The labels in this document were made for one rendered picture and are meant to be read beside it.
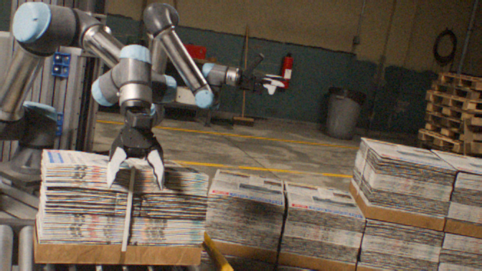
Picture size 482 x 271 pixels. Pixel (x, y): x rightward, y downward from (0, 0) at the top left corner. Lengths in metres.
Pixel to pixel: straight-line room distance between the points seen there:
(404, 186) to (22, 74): 1.34
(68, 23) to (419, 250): 1.44
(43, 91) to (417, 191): 1.42
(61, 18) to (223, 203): 0.86
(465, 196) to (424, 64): 8.44
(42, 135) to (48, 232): 0.77
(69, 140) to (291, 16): 7.21
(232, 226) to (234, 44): 6.93
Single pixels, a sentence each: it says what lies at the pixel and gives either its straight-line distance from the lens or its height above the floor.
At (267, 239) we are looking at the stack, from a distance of 2.19.
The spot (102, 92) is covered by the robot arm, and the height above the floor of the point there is 1.21.
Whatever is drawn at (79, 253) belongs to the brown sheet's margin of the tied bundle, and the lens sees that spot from 1.41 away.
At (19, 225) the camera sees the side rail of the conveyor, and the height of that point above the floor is 0.80.
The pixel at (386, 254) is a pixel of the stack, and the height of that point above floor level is 0.71.
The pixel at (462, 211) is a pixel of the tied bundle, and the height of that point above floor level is 0.92.
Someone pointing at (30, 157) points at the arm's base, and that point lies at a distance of 2.13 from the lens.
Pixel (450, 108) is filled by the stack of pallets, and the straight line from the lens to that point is 8.60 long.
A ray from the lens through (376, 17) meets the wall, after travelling 10.00.
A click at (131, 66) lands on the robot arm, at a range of 1.42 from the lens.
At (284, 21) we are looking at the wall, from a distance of 9.24.
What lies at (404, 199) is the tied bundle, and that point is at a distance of 2.20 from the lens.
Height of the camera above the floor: 1.43
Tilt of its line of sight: 10 degrees down
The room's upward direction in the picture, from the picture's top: 10 degrees clockwise
